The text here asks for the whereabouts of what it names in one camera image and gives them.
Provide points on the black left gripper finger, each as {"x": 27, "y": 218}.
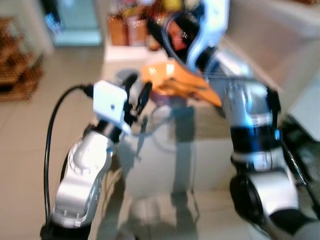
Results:
{"x": 145, "y": 97}
{"x": 131, "y": 85}

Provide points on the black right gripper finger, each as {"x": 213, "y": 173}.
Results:
{"x": 160, "y": 34}

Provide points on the orange plate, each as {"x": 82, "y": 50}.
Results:
{"x": 175, "y": 82}

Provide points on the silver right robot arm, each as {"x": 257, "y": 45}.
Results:
{"x": 250, "y": 110}

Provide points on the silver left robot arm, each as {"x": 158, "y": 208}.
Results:
{"x": 82, "y": 170}

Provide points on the glass door cabinet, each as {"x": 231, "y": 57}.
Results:
{"x": 75, "y": 22}

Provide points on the white counter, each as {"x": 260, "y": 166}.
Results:
{"x": 280, "y": 45}

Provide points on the dark object under counter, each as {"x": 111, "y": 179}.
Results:
{"x": 302, "y": 140}

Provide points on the brown wicker shelf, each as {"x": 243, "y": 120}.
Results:
{"x": 17, "y": 65}

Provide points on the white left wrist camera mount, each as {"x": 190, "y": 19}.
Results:
{"x": 109, "y": 102}

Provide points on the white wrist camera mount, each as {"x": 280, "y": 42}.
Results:
{"x": 210, "y": 30}
{"x": 109, "y": 102}

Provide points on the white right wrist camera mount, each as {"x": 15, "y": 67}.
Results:
{"x": 210, "y": 30}

